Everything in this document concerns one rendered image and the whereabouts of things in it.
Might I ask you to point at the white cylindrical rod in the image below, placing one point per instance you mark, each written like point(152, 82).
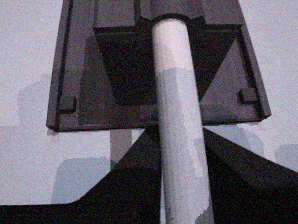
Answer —
point(184, 165)

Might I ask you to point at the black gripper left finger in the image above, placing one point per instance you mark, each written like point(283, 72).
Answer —
point(129, 194)

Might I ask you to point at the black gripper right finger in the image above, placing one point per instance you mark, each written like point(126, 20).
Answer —
point(247, 189)

